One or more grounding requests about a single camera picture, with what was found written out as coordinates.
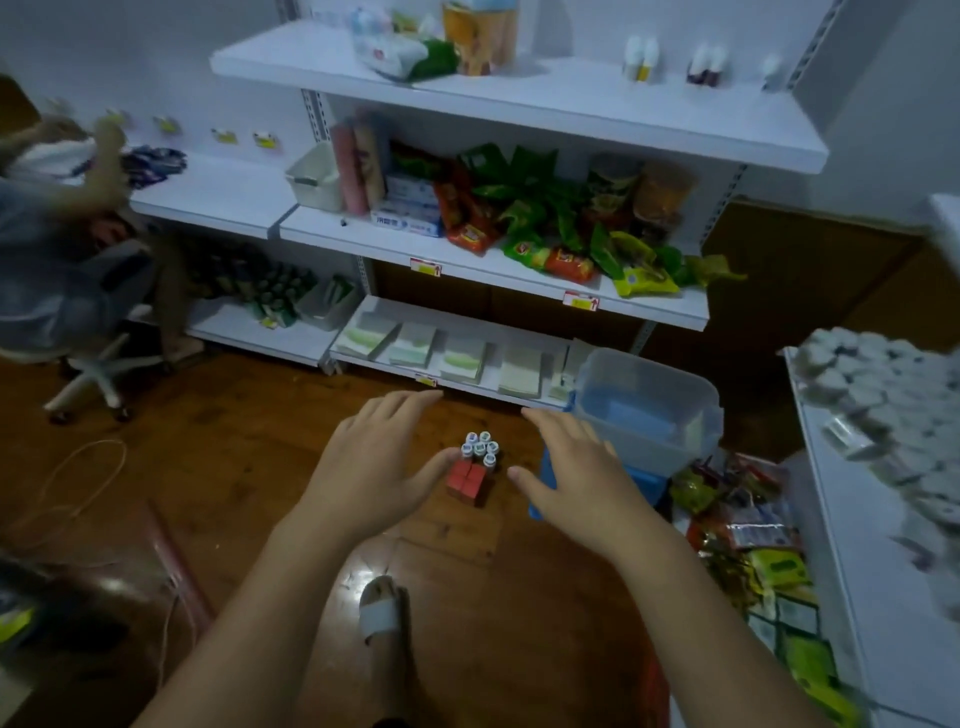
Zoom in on person's left hand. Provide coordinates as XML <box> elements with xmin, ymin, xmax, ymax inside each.
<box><xmin>292</xmin><ymin>388</ymin><xmax>463</xmax><ymax>543</ymax></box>

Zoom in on person's right hand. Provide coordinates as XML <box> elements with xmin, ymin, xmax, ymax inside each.
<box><xmin>507</xmin><ymin>407</ymin><xmax>669</xmax><ymax>565</ymax></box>

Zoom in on clear plastic bin of bottles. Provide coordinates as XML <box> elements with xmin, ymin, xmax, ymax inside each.
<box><xmin>571</xmin><ymin>347</ymin><xmax>725</xmax><ymax>478</ymax></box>

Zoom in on person's left forearm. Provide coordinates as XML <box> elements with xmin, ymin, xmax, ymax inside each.
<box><xmin>134</xmin><ymin>517</ymin><xmax>361</xmax><ymax>728</ymax></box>

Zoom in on person's right forearm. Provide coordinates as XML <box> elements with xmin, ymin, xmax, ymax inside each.
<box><xmin>622</xmin><ymin>524</ymin><xmax>834</xmax><ymax>728</ymax></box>

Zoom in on pack of small bottles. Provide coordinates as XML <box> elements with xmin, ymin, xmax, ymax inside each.
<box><xmin>459</xmin><ymin>430</ymin><xmax>502</xmax><ymax>470</ymax></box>

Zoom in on person's left leg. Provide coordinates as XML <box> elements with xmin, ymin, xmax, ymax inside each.
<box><xmin>358</xmin><ymin>575</ymin><xmax>414</xmax><ymax>728</ymax></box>

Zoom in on orange tissue box pack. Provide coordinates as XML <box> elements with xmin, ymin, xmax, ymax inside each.
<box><xmin>442</xmin><ymin>0</ymin><xmax>520</xmax><ymax>76</ymax></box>

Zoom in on blue plastic stool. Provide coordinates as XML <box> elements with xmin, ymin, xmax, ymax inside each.
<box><xmin>528</xmin><ymin>442</ymin><xmax>669</xmax><ymax>523</ymax></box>

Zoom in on small red boxes pack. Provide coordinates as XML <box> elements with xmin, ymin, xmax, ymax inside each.
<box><xmin>446</xmin><ymin>458</ymin><xmax>489</xmax><ymax>508</ymax></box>

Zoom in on white left slipper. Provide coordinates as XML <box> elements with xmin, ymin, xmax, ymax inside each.
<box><xmin>358</xmin><ymin>575</ymin><xmax>406</xmax><ymax>646</ymax></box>

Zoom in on row of pale flat packs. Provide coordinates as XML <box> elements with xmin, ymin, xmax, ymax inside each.
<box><xmin>333</xmin><ymin>311</ymin><xmax>594</xmax><ymax>403</ymax></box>

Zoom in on pile of mixed packets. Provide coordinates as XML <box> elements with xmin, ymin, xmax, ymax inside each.
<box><xmin>671</xmin><ymin>449</ymin><xmax>864</xmax><ymax>728</ymax></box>

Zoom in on white plastic bin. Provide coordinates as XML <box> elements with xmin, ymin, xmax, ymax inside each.
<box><xmin>296</xmin><ymin>273</ymin><xmax>361</xmax><ymax>333</ymax></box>
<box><xmin>284</xmin><ymin>142</ymin><xmax>345</xmax><ymax>214</ymax></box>

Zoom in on red plastic bar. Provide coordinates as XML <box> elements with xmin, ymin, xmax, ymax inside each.
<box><xmin>142</xmin><ymin>498</ymin><xmax>215</xmax><ymax>639</ymax></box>

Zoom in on dark green pack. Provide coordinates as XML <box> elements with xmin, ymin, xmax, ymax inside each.
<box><xmin>183</xmin><ymin>239</ymin><xmax>320</xmax><ymax>331</ymax></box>

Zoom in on blue tissue packs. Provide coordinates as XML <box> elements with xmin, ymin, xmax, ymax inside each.
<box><xmin>369</xmin><ymin>173</ymin><xmax>445</xmax><ymax>239</ymax></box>

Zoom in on pile of snack bags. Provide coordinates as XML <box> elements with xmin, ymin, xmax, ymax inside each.
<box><xmin>434</xmin><ymin>142</ymin><xmax>748</xmax><ymax>300</ymax></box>

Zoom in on white office chair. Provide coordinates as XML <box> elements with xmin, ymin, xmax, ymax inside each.
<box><xmin>0</xmin><ymin>299</ymin><xmax>170</xmax><ymax>425</ymax></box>

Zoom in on pink packs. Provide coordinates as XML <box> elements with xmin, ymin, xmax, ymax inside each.
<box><xmin>329</xmin><ymin>116</ymin><xmax>388</xmax><ymax>219</ymax></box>

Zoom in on orange instant noodle cup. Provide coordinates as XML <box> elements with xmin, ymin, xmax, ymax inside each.
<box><xmin>633</xmin><ymin>161</ymin><xmax>695</xmax><ymax>226</ymax></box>

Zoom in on green instant noodle cup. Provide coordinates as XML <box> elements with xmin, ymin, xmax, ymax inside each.
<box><xmin>586</xmin><ymin>153</ymin><xmax>639</xmax><ymax>219</ymax></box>

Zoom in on pile of dark blue packets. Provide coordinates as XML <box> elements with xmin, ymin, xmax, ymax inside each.
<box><xmin>123</xmin><ymin>146</ymin><xmax>189</xmax><ymax>189</ymax></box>

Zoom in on thin white cable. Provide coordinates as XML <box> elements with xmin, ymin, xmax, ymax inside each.
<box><xmin>7</xmin><ymin>438</ymin><xmax>129</xmax><ymax>556</ymax></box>

